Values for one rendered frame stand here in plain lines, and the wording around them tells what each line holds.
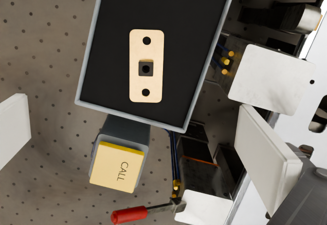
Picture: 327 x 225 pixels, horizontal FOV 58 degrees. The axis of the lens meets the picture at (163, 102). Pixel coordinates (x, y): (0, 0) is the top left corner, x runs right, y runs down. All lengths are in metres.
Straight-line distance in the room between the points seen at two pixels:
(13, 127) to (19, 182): 0.87
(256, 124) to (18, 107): 0.13
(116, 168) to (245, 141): 0.25
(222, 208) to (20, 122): 0.44
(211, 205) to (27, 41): 0.62
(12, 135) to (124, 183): 0.25
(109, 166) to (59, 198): 0.65
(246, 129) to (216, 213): 0.41
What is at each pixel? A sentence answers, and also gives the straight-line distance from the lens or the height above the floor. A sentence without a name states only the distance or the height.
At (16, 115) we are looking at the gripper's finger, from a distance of 0.18.
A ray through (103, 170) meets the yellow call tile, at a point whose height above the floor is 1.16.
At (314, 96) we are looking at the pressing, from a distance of 0.59.
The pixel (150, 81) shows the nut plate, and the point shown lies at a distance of 0.34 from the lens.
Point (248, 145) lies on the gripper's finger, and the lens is 0.17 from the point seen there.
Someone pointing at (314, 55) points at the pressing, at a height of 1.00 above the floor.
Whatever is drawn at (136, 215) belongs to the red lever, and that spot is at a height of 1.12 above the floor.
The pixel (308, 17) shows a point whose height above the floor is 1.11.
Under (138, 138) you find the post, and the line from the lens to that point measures 0.41.
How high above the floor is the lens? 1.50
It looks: 72 degrees down
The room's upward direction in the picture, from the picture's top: 178 degrees clockwise
